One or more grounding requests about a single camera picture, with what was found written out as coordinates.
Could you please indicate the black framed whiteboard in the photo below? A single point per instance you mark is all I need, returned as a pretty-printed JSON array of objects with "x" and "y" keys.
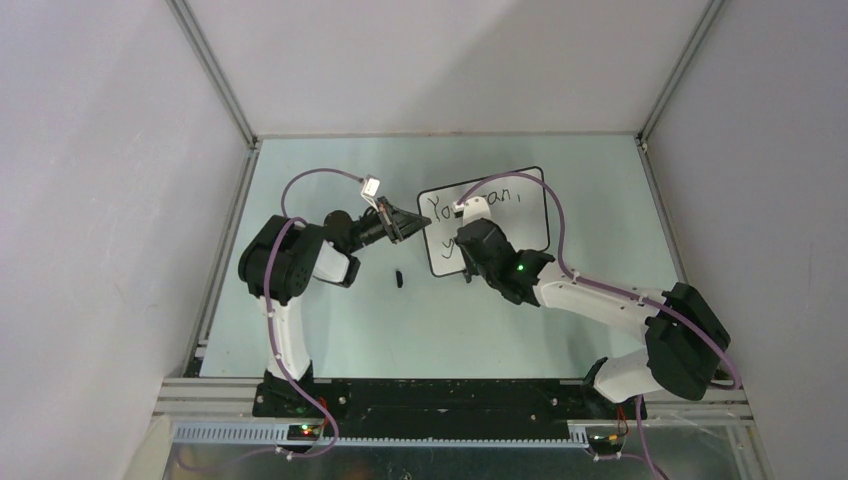
[{"x": 517, "y": 205}]

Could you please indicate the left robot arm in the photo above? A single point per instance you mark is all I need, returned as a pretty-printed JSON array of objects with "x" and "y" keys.
[{"x": 287, "y": 254}]

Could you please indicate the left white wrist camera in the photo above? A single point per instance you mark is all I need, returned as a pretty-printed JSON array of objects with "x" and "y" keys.
[{"x": 369, "y": 189}]

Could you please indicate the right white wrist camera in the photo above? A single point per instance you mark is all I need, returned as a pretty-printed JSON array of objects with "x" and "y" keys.
[{"x": 472, "y": 209}]

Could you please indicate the aluminium frame rail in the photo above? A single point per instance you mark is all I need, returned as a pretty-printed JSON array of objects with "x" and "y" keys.
[{"x": 221, "y": 411}]

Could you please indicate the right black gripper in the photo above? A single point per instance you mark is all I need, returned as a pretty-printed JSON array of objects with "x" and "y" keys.
[{"x": 470, "y": 265}]

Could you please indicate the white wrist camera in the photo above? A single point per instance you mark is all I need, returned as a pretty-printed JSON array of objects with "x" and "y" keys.
[
  {"x": 369, "y": 189},
  {"x": 472, "y": 209}
]

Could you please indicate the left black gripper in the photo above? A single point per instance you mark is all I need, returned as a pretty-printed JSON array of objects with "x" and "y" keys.
[{"x": 398, "y": 224}]

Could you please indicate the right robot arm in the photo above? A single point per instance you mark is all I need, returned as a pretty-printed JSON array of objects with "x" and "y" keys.
[{"x": 683, "y": 341}]

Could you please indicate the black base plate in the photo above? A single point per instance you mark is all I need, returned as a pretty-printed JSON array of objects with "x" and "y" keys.
[{"x": 450, "y": 407}]

